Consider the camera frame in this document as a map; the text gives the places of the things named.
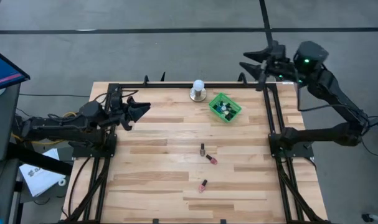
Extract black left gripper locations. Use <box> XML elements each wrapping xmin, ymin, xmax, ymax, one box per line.
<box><xmin>109</xmin><ymin>92</ymin><xmax>151</xmax><ymax>123</ymax></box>

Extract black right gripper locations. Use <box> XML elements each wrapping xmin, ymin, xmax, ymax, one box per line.
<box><xmin>239</xmin><ymin>42</ymin><xmax>298</xmax><ymax>82</ymax></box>

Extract green plastic basket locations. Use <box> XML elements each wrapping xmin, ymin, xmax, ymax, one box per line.
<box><xmin>208</xmin><ymin>92</ymin><xmax>243</xmax><ymax>124</ymax></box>

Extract white bulb brass lamp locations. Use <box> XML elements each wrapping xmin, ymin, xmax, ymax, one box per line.
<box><xmin>189</xmin><ymin>79</ymin><xmax>207</xmax><ymax>103</ymax></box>

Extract white paper sheet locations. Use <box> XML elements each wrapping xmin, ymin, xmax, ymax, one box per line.
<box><xmin>19</xmin><ymin>148</ymin><xmax>67</xmax><ymax>198</ymax></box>

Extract blue screen monitor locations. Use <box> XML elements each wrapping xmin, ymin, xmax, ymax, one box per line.
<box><xmin>0</xmin><ymin>45</ymin><xmax>31</xmax><ymax>93</ymax></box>

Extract black desk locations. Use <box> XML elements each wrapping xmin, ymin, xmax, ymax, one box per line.
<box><xmin>0</xmin><ymin>82</ymin><xmax>73</xmax><ymax>224</ymax></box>

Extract grey caster leg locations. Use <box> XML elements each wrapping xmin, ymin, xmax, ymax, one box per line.
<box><xmin>361</xmin><ymin>212</ymin><xmax>378</xmax><ymax>223</ymax></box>

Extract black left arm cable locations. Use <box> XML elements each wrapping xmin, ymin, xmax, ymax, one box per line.
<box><xmin>93</xmin><ymin>89</ymin><xmax>139</xmax><ymax>105</ymax></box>

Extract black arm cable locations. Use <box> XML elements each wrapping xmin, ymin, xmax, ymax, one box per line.
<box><xmin>296</xmin><ymin>83</ymin><xmax>364</xmax><ymax>113</ymax></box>
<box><xmin>93</xmin><ymin>89</ymin><xmax>139</xmax><ymax>105</ymax></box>

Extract black aluminium table frame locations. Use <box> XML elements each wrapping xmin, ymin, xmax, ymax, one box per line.
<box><xmin>59</xmin><ymin>81</ymin><xmax>331</xmax><ymax>224</ymax></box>

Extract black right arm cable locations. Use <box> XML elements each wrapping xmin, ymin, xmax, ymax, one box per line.
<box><xmin>296</xmin><ymin>83</ymin><xmax>364</xmax><ymax>113</ymax></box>

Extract black floor cable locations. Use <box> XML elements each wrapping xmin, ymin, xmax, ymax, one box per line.
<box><xmin>67</xmin><ymin>157</ymin><xmax>93</xmax><ymax>218</ymax></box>

